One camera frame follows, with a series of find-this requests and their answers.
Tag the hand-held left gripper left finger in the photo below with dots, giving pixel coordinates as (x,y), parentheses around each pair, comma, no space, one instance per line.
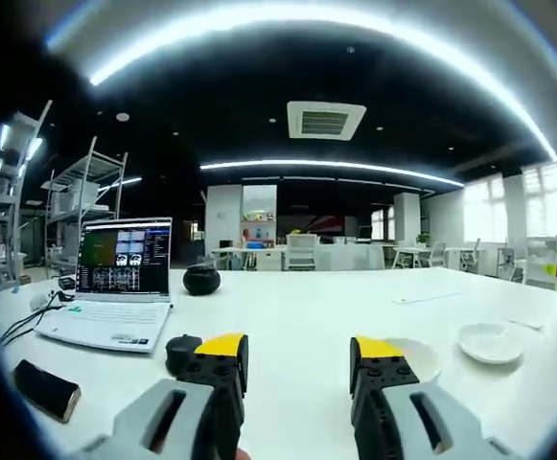
(196,407)

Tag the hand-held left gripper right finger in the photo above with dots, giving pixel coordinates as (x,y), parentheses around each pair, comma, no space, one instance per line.
(393,407)

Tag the white tabletop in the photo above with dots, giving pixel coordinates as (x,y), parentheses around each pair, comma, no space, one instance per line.
(307,306)

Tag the person's left hand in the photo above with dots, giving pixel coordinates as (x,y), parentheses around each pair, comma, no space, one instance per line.
(242,455)

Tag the black cylindrical cap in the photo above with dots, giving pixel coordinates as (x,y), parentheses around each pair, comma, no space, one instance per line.
(181,352)

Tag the black round pot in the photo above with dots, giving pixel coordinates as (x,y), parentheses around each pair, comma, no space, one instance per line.
(201,282)

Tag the white laptop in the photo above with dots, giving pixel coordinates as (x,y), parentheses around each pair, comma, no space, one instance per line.
(115,292)

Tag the black power bank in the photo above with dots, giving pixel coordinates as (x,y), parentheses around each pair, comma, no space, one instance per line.
(45,397)

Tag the black adapter box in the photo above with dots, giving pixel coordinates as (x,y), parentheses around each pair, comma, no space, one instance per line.
(66,282)

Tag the white office chair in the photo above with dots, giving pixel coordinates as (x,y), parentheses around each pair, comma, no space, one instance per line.
(301,251)

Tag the metal shelving rack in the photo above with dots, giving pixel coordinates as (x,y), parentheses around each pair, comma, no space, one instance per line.
(12,191)
(84,201)

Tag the ceiling air conditioner vent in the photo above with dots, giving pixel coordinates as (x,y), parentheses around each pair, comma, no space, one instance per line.
(326,120)

